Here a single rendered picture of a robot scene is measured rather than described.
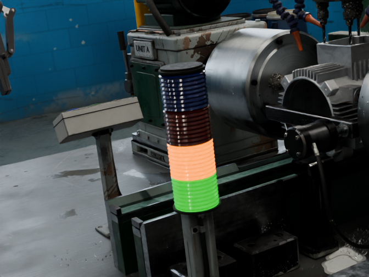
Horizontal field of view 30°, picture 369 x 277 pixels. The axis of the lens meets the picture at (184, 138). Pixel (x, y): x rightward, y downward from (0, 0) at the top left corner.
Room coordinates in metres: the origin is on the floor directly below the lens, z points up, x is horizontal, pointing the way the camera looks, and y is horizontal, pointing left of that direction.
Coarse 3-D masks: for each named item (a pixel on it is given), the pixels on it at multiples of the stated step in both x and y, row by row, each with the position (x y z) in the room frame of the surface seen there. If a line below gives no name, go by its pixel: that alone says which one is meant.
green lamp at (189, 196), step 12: (180, 180) 0.84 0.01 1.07; (204, 180) 0.83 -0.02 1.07; (216, 180) 0.85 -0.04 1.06; (180, 192) 0.84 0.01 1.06; (192, 192) 0.83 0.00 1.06; (204, 192) 0.83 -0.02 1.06; (216, 192) 0.85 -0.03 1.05; (180, 204) 0.84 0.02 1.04; (192, 204) 0.83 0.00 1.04; (204, 204) 0.83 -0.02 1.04; (216, 204) 0.84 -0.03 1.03
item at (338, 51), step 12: (360, 36) 1.45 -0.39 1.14; (324, 48) 1.40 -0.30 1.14; (336, 48) 1.36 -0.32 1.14; (348, 48) 1.33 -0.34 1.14; (360, 48) 1.34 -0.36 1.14; (324, 60) 1.40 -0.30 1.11; (336, 60) 1.37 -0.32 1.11; (348, 60) 1.34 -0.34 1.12; (360, 60) 1.34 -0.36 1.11; (348, 72) 1.34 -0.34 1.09; (360, 72) 1.34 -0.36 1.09
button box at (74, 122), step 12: (84, 108) 1.36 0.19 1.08; (96, 108) 1.37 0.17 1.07; (108, 108) 1.38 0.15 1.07; (120, 108) 1.39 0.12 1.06; (132, 108) 1.40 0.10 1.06; (60, 120) 1.34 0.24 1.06; (72, 120) 1.34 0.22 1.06; (84, 120) 1.35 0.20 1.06; (96, 120) 1.36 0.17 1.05; (108, 120) 1.37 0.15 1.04; (120, 120) 1.38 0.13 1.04; (132, 120) 1.39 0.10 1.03; (60, 132) 1.36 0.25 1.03; (72, 132) 1.33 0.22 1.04; (84, 132) 1.34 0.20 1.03
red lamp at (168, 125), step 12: (204, 108) 0.84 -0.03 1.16; (168, 120) 0.84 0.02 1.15; (180, 120) 0.83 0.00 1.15; (192, 120) 0.83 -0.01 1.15; (204, 120) 0.84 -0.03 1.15; (168, 132) 0.84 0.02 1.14; (180, 132) 0.83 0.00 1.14; (192, 132) 0.83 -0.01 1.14; (204, 132) 0.84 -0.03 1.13; (168, 144) 0.85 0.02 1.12; (180, 144) 0.83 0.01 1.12; (192, 144) 0.83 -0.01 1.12
